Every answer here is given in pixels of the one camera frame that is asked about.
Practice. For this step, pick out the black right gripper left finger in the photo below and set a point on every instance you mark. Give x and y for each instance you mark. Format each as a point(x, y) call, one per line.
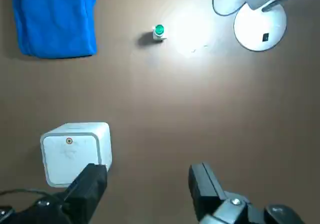
point(85, 191)

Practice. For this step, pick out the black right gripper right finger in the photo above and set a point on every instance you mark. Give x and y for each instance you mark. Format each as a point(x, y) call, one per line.
point(205, 189)

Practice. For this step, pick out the green push button white base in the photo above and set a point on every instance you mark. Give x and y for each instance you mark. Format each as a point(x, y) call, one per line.
point(159, 30)

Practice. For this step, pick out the white desk lamp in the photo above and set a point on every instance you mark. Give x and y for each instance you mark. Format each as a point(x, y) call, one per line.
point(260, 27)

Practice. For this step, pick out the white cube device red button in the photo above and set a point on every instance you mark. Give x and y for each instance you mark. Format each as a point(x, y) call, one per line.
point(70, 159)

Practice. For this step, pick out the blue folded cloth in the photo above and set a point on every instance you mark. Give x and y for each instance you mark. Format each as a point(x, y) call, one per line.
point(55, 22)

